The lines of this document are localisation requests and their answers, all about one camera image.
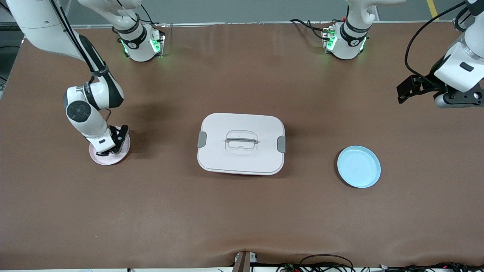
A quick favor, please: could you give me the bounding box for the small white mount device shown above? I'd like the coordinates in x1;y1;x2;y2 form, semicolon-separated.
234;252;258;264

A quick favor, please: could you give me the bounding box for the black base cable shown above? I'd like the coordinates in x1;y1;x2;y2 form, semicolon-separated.
290;18;327;40
138;4;155;25

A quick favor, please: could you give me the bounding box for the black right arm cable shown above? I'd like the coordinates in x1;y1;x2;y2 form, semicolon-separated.
49;0;112;121

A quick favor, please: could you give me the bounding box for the black cable bundle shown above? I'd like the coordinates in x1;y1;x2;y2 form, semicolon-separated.
276;262;484;272

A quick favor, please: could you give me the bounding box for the black left base cable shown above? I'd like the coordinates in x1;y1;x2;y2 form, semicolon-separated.
290;18;327;40

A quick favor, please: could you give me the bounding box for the blue round plate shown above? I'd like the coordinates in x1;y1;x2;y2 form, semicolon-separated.
337;145;382;189

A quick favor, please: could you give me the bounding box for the black looped cable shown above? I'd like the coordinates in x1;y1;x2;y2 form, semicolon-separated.
299;254;355;272

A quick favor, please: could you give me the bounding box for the brown table mat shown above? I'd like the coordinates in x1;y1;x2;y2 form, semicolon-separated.
0;22;484;270

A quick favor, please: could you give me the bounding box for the black right base cable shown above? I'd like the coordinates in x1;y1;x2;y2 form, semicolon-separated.
138;4;155;25

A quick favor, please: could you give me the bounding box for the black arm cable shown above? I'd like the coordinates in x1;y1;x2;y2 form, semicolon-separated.
49;0;112;121
405;0;471;82

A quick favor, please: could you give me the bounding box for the silver table edge rail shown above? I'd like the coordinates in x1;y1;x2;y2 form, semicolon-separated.
36;22;456;28

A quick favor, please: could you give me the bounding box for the white lidded storage box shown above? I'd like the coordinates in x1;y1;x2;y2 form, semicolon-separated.
197;113;287;176

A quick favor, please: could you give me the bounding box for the pink round plate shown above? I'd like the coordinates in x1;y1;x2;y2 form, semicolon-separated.
89;127;131;166

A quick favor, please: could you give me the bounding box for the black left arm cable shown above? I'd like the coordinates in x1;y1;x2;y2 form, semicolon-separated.
405;0;471;82

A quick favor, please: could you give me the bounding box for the brown camera mount post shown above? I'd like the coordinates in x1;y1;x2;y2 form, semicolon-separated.
233;250;252;272

